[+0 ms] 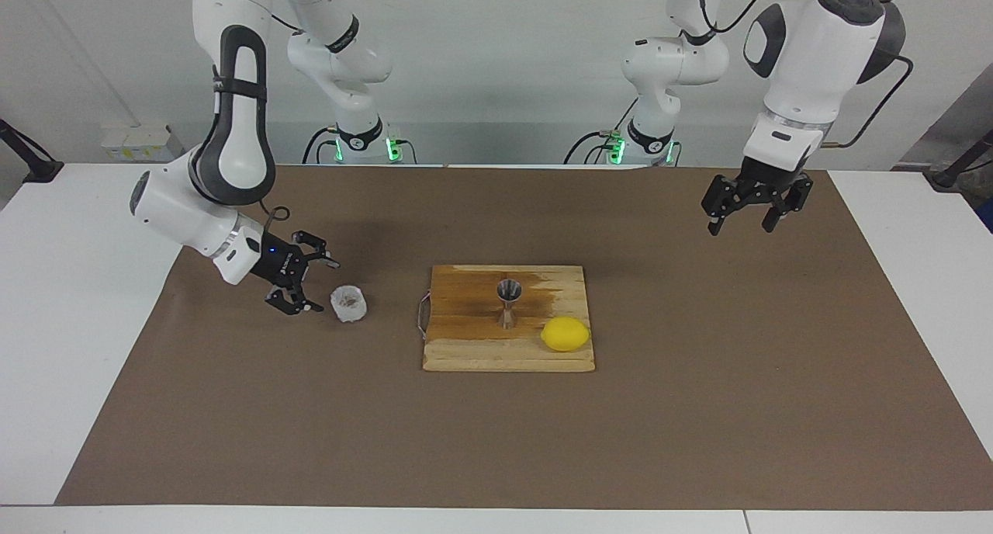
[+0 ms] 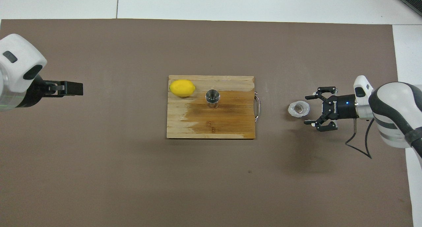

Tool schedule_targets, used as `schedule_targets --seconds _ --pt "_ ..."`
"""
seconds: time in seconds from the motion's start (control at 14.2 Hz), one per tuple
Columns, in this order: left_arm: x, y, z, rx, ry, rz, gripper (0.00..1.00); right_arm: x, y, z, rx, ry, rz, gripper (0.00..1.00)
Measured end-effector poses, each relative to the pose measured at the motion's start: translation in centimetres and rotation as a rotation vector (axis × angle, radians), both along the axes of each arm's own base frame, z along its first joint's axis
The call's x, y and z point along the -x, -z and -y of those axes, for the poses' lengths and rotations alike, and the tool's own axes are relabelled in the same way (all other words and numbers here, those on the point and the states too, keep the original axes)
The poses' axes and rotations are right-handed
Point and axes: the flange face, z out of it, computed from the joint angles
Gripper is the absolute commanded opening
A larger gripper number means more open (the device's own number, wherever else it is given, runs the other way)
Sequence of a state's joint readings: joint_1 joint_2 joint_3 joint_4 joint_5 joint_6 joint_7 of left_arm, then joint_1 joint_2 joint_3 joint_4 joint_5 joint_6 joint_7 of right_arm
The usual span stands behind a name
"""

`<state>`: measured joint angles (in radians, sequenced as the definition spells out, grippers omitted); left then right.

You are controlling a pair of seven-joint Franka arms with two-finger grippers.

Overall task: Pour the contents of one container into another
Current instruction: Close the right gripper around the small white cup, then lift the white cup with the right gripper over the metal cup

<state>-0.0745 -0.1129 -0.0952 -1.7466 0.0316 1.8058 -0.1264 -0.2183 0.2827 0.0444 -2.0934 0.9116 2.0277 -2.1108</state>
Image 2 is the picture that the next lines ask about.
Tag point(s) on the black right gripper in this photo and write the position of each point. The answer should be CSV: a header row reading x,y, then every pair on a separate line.
x,y
343,106

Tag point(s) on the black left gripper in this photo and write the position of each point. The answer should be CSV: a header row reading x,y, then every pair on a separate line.
x,y
33,91

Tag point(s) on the steel jigger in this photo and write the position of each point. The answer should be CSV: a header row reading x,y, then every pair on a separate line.
x,y
212,96

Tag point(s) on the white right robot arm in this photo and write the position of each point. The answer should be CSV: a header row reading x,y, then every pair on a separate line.
x,y
392,114

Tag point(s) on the brown paper table mat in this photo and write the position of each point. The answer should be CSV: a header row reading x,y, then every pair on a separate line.
x,y
99,174

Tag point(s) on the wooden cutting board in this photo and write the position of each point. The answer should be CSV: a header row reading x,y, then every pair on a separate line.
x,y
230,121

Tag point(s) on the yellow lemon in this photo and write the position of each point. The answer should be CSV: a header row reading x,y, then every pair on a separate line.
x,y
182,88

